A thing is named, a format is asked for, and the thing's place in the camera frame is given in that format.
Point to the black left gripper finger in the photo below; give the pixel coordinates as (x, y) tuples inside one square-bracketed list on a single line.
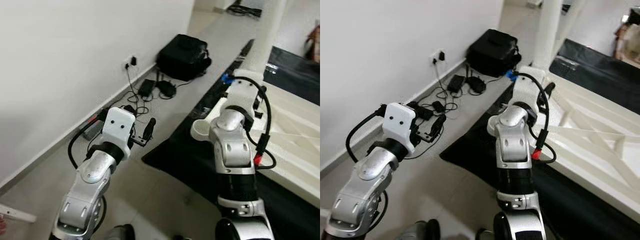
[(438, 126), (149, 129)]

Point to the white plastic table top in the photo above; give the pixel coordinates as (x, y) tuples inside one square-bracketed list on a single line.
[(600, 130), (295, 135)]

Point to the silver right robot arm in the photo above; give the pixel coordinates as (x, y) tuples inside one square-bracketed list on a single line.
[(232, 150), (512, 145)]

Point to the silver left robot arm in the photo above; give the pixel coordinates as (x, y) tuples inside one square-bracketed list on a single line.
[(360, 192), (85, 195)]

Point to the small black power adapter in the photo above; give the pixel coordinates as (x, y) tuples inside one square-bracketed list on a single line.
[(128, 108), (438, 106)]

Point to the black router with antennas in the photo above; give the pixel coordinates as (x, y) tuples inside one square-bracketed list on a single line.
[(476, 85), (166, 89)]

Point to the black tablecloth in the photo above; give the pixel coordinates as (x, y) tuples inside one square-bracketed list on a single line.
[(180, 160), (475, 160)]

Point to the black square case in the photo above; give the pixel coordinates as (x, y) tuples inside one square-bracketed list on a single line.
[(182, 57), (492, 52)]

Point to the tan bag with clothes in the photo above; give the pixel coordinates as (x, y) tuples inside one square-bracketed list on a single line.
[(314, 45), (629, 40)]

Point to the grey robot right leg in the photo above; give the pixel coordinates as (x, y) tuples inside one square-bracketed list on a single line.
[(484, 235)]

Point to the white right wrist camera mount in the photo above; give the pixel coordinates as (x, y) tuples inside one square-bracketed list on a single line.
[(525, 87), (242, 92)]

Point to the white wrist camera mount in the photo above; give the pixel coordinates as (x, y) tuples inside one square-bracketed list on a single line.
[(400, 125), (242, 92), (119, 130), (525, 87)]

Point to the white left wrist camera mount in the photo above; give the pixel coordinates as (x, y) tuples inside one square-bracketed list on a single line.
[(119, 130), (400, 125)]

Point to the black wall plug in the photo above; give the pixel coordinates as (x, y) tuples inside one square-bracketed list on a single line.
[(441, 56), (133, 61)]

